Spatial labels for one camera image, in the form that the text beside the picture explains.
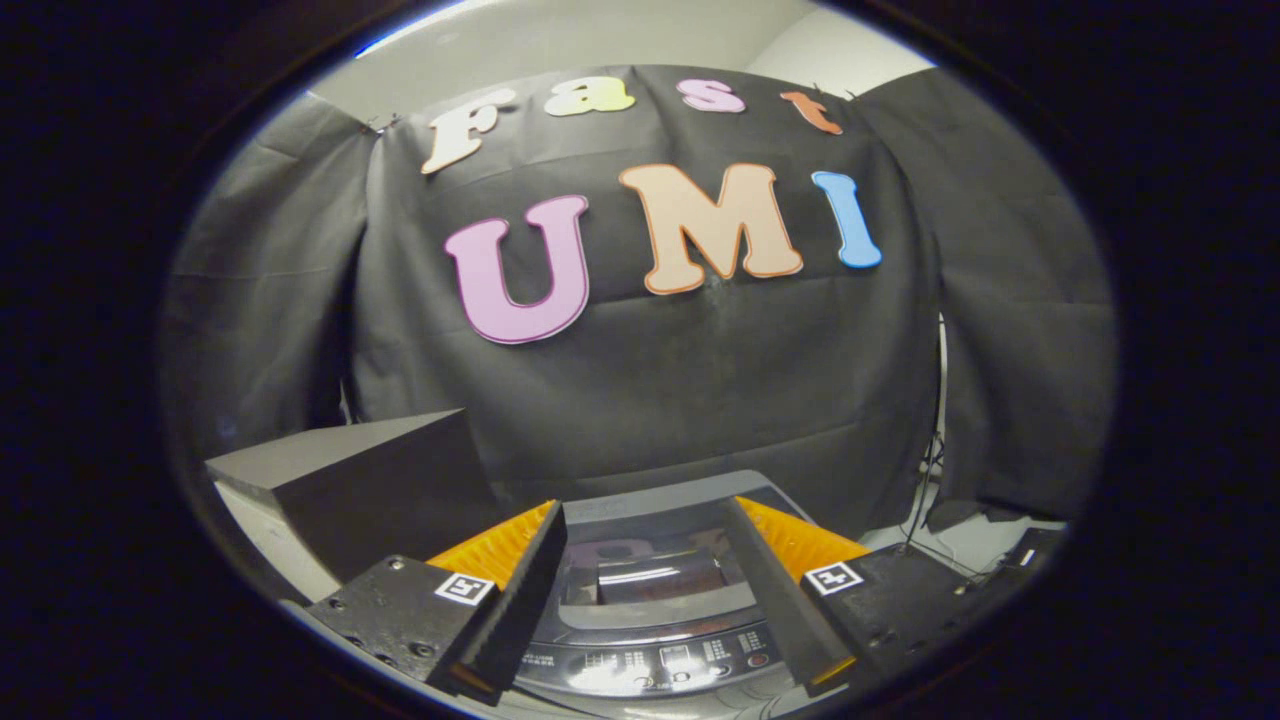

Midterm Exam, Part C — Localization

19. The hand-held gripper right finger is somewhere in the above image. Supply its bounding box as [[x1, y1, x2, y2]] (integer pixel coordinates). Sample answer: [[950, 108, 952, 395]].
[[725, 497, 1001, 698]]

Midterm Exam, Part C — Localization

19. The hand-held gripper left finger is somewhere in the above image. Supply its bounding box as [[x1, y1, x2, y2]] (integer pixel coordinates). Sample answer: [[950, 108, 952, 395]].
[[305, 500, 568, 706]]

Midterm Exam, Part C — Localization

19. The dark washing machine lid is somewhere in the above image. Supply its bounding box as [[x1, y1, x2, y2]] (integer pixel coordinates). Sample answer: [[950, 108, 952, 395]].
[[555, 470, 811, 631]]

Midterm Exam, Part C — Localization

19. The grey washing machine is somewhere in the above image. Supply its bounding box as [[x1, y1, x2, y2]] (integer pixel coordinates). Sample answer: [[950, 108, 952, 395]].
[[510, 470, 831, 720]]

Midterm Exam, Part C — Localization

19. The black backdrop cloth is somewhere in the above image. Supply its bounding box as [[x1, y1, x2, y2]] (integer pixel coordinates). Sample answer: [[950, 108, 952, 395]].
[[160, 65, 1116, 531]]

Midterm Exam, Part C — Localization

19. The black power box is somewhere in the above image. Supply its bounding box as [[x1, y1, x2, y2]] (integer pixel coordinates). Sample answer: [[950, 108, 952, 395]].
[[1000, 528, 1066, 581]]

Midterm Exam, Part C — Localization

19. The hanging black cable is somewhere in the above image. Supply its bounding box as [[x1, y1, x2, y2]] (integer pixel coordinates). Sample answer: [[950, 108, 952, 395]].
[[895, 315, 951, 556]]

